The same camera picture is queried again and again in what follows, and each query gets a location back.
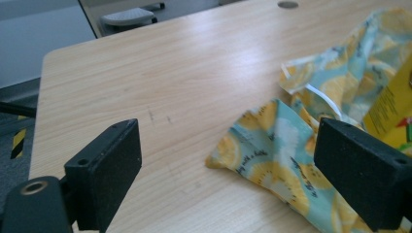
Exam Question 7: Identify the white bag drawstring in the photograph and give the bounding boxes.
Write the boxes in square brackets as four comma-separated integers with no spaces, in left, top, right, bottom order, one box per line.
[281,62,344,121]

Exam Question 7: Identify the grey desk cable hole cover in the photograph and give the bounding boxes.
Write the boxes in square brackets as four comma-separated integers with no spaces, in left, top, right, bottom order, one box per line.
[277,0,299,10]

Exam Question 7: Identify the black yellow hazard tape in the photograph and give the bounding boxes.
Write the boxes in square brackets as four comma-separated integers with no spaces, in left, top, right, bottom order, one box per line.
[10,127,27,160]

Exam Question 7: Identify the fruit print fabric bag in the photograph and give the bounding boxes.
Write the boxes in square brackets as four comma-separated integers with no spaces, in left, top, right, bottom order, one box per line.
[204,7,412,233]

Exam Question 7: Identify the yellow box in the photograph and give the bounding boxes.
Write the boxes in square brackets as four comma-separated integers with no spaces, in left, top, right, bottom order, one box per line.
[361,54,412,153]

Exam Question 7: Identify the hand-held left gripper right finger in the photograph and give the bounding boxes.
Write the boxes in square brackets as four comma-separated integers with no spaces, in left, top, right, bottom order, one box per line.
[313,116,412,233]

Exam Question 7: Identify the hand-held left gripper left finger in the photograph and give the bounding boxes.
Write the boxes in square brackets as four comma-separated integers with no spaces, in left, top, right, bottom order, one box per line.
[63,117,143,233]

